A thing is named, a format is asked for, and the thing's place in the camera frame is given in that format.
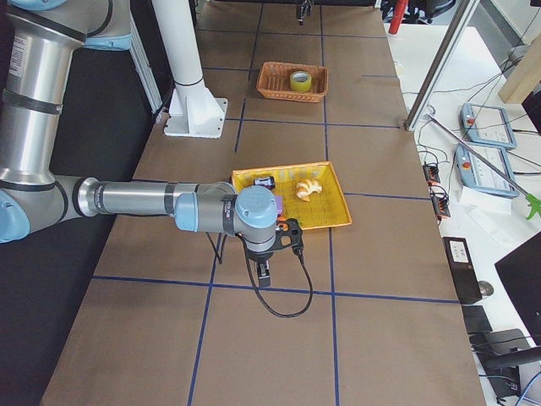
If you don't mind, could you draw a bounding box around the red cylinder object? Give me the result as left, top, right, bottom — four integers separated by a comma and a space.
388, 0, 409, 35

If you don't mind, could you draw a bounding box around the toy croissant bread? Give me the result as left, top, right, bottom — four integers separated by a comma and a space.
296, 178, 322, 202

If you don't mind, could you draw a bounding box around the small black battery can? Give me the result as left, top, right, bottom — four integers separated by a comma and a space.
253, 176, 276, 190

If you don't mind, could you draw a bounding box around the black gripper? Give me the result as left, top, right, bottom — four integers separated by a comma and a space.
246, 250, 273, 288

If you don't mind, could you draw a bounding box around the teach pendant tablet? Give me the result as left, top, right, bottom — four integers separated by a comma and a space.
461, 103, 517, 150
455, 143, 519, 199

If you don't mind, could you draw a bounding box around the yellow tape roll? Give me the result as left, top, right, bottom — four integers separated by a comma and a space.
289, 70, 312, 93

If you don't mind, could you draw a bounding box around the yellow plastic basket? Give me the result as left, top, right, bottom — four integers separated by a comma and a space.
232, 162, 352, 230

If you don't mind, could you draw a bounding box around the far teach pendant tablet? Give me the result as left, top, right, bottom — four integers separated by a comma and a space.
461, 103, 517, 150

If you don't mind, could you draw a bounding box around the aluminium frame post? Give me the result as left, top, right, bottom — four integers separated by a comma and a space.
404, 0, 480, 132

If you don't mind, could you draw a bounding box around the purple foam cube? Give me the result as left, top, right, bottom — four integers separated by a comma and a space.
274, 195, 283, 216

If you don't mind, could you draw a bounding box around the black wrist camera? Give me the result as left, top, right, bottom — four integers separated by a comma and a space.
273, 218, 304, 257

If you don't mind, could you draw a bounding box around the brown wicker basket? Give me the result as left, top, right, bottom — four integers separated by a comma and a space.
256, 62, 329, 103

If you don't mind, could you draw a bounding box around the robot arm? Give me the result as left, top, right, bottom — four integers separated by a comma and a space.
1, 1, 203, 293
295, 0, 314, 25

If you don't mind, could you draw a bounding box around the black monitor screen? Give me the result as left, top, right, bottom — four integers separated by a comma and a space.
495, 236, 541, 344

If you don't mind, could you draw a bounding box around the near teach pendant tablet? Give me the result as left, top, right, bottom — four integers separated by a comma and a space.
455, 143, 519, 199

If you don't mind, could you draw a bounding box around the black power adapter box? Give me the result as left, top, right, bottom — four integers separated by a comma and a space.
442, 237, 482, 305

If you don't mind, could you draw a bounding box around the reacher grabber stick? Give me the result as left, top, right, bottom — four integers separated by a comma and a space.
427, 114, 540, 220

